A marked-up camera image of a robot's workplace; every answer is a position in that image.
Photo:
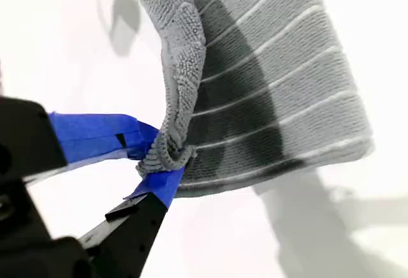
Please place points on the grey striped towel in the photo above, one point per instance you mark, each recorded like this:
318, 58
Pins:
287, 83

